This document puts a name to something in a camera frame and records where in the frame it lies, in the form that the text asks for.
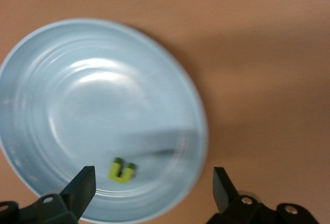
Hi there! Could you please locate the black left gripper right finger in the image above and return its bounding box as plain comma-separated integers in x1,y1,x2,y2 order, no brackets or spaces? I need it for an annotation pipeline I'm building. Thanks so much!
206,166,322,224

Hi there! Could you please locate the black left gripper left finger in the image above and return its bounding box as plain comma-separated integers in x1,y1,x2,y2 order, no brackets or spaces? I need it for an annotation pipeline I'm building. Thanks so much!
0,166,97,224

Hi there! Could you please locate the green letter u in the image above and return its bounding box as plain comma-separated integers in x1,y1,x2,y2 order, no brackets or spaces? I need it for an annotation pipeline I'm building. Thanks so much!
107,157,137,185

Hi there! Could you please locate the blue plate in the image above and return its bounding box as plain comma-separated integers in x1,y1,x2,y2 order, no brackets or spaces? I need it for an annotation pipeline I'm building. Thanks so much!
0,18,209,223

